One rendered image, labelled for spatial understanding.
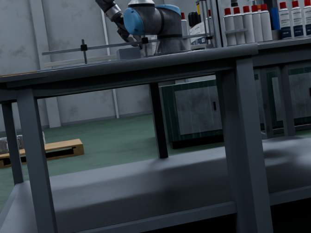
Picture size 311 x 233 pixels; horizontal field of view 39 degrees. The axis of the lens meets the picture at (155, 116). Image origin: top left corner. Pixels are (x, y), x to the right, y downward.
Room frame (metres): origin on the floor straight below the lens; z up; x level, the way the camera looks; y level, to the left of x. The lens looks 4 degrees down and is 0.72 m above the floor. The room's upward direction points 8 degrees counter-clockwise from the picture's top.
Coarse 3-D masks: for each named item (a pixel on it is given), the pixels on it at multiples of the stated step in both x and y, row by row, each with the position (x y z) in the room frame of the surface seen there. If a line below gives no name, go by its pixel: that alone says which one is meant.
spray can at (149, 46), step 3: (141, 36) 2.31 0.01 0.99; (147, 36) 2.29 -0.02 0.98; (150, 36) 2.31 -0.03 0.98; (150, 39) 2.30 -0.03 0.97; (147, 45) 2.29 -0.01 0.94; (150, 45) 2.30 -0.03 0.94; (144, 48) 2.30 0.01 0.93; (147, 48) 2.29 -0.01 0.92; (150, 48) 2.30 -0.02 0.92; (144, 51) 2.30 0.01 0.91; (150, 51) 2.30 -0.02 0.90; (144, 54) 2.30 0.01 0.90; (150, 54) 2.30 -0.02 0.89; (153, 54) 2.31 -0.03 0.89
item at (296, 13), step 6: (294, 6) 2.47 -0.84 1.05; (294, 12) 2.47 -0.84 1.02; (300, 12) 2.47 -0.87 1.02; (294, 18) 2.47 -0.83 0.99; (300, 18) 2.47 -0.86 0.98; (294, 24) 2.47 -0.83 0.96; (300, 24) 2.46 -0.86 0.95; (294, 30) 2.48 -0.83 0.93; (300, 30) 2.46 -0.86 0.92; (294, 36) 2.48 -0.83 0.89; (300, 36) 2.46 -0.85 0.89
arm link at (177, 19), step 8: (160, 8) 1.99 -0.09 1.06; (168, 8) 1.98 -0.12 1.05; (176, 8) 1.99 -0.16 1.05; (168, 16) 1.97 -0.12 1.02; (176, 16) 1.99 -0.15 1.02; (168, 24) 1.97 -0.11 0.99; (176, 24) 1.99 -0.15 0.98; (160, 32) 1.98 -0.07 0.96; (168, 32) 1.98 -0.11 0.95; (176, 32) 1.99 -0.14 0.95
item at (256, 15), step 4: (252, 8) 2.43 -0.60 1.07; (256, 8) 2.43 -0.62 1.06; (252, 12) 2.43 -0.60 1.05; (256, 12) 2.42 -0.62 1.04; (252, 16) 2.43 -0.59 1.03; (256, 16) 2.42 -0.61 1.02; (260, 16) 2.43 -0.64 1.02; (256, 20) 2.42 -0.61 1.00; (260, 20) 2.42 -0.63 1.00; (256, 24) 2.42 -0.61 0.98; (260, 24) 2.42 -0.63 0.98; (256, 28) 2.42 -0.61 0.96; (260, 28) 2.42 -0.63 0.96; (256, 32) 2.42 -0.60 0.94; (260, 32) 2.42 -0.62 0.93; (256, 36) 2.42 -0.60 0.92; (260, 36) 2.42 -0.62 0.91; (256, 40) 2.42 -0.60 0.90; (260, 40) 2.42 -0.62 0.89
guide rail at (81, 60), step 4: (200, 44) 2.41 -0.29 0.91; (204, 44) 2.41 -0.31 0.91; (192, 48) 2.40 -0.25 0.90; (196, 48) 2.40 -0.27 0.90; (140, 52) 2.34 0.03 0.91; (100, 56) 2.30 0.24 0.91; (104, 56) 2.30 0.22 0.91; (108, 56) 2.30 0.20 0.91; (112, 56) 2.31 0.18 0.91; (116, 56) 2.31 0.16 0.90; (72, 60) 2.27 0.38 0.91; (76, 60) 2.27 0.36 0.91; (80, 60) 2.27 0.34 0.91; (84, 60) 2.28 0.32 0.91; (88, 60) 2.28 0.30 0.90; (92, 60) 2.29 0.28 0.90; (96, 60) 2.29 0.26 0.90; (100, 60) 2.30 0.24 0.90; (44, 64) 2.24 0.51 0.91; (48, 64) 2.24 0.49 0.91; (52, 64) 2.25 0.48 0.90; (56, 64) 2.25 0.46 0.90; (60, 64) 2.25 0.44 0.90; (64, 64) 2.26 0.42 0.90; (68, 64) 2.27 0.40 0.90
